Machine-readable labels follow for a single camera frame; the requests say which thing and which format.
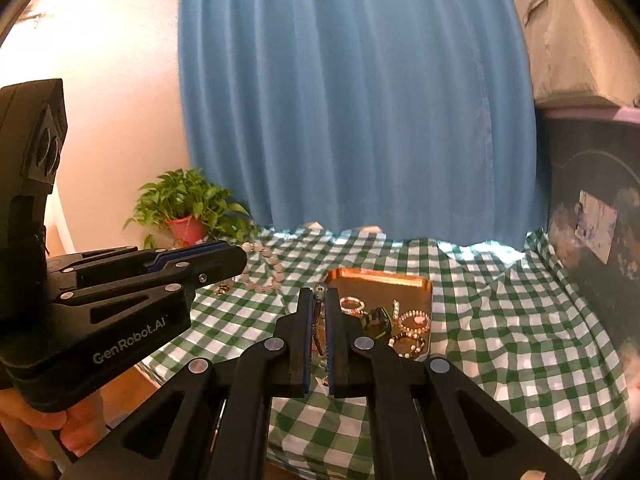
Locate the green checked tablecloth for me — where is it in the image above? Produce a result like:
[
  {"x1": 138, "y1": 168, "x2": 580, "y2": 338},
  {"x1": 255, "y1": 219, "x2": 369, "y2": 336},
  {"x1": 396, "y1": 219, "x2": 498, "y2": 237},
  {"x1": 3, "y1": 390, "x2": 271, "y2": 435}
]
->
[{"x1": 142, "y1": 225, "x2": 636, "y2": 480}]

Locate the person's left hand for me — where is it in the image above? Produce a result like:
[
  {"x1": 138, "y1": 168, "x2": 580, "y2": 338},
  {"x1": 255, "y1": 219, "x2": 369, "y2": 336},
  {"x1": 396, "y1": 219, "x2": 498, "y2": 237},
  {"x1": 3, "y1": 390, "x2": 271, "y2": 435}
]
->
[{"x1": 0, "y1": 387, "x2": 108, "y2": 461}]

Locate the black white bead bracelet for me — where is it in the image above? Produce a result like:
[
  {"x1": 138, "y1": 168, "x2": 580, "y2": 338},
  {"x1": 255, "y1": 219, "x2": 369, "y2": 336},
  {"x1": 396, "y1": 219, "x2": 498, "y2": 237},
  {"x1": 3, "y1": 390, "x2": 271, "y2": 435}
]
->
[{"x1": 389, "y1": 334, "x2": 427, "y2": 360}]

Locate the red green white bracelet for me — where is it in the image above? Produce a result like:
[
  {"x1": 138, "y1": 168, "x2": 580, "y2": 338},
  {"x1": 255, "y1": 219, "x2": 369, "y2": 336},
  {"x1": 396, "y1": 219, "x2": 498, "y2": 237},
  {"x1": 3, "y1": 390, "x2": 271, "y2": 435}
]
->
[{"x1": 397, "y1": 310, "x2": 431, "y2": 333}]

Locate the pale sticker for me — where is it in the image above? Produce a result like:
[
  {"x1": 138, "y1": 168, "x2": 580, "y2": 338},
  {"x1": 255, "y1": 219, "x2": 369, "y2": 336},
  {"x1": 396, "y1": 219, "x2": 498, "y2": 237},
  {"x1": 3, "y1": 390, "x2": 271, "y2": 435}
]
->
[{"x1": 574, "y1": 190, "x2": 620, "y2": 265}]

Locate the orange metal tray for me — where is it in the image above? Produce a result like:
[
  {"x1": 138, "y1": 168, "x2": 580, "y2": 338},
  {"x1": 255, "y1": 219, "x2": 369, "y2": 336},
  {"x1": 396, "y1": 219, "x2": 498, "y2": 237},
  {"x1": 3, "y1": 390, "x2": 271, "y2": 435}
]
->
[{"x1": 322, "y1": 267, "x2": 433, "y2": 361}]

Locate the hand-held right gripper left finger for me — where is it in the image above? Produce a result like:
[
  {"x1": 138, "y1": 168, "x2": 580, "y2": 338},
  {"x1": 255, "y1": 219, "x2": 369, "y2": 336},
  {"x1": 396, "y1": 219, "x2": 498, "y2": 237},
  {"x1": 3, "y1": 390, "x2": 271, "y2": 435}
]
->
[{"x1": 60, "y1": 287, "x2": 317, "y2": 480}]

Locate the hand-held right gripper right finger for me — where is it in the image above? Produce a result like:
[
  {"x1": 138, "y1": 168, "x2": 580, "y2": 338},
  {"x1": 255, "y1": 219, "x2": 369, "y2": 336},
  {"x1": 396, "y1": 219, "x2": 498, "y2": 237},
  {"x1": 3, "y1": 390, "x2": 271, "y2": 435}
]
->
[{"x1": 322, "y1": 288, "x2": 581, "y2": 480}]

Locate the dark bead chain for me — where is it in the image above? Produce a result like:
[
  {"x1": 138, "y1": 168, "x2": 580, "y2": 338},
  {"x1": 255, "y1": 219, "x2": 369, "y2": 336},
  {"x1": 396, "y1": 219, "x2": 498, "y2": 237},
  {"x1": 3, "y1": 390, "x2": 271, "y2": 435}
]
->
[{"x1": 312, "y1": 284, "x2": 331, "y2": 386}]

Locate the pink bead necklace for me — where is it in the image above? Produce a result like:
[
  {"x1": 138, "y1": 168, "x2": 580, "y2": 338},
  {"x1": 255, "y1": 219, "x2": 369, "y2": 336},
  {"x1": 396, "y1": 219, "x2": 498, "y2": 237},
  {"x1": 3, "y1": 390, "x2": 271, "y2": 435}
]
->
[{"x1": 232, "y1": 241, "x2": 287, "y2": 292}]

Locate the beige storage box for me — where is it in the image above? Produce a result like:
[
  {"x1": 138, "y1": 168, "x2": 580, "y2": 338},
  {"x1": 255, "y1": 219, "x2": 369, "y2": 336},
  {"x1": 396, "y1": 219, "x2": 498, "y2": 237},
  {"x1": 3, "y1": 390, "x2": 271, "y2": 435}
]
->
[{"x1": 514, "y1": 0, "x2": 640, "y2": 108}]

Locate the dark cabinet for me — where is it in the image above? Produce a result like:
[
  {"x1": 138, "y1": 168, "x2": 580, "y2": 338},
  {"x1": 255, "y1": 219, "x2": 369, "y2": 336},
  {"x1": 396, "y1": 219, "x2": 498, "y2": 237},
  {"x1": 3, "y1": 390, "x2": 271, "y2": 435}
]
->
[{"x1": 535, "y1": 105, "x2": 640, "y2": 311}]

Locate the dark bead bracelet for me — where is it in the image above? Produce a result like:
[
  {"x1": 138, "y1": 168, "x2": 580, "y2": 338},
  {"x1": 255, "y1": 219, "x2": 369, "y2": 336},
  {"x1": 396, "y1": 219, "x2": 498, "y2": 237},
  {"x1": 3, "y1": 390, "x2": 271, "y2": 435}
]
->
[{"x1": 362, "y1": 307, "x2": 391, "y2": 338}]

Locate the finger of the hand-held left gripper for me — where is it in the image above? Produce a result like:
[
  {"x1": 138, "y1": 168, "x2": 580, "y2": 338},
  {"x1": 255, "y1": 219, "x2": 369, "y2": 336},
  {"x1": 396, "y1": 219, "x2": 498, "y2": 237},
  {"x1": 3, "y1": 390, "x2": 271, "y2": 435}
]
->
[
  {"x1": 60, "y1": 245, "x2": 248, "y2": 306},
  {"x1": 47, "y1": 241, "x2": 231, "y2": 281}
]

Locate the green potted plant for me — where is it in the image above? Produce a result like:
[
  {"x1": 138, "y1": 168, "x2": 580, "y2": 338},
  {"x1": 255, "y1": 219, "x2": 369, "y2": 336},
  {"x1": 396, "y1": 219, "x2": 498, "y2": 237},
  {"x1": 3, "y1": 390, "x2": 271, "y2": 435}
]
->
[{"x1": 123, "y1": 168, "x2": 261, "y2": 251}]

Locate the blue curtain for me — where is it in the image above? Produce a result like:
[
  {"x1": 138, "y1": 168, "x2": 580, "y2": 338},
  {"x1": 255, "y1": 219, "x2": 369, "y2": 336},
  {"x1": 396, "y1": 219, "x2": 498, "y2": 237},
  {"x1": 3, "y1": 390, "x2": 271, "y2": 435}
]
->
[{"x1": 177, "y1": 0, "x2": 551, "y2": 243}]

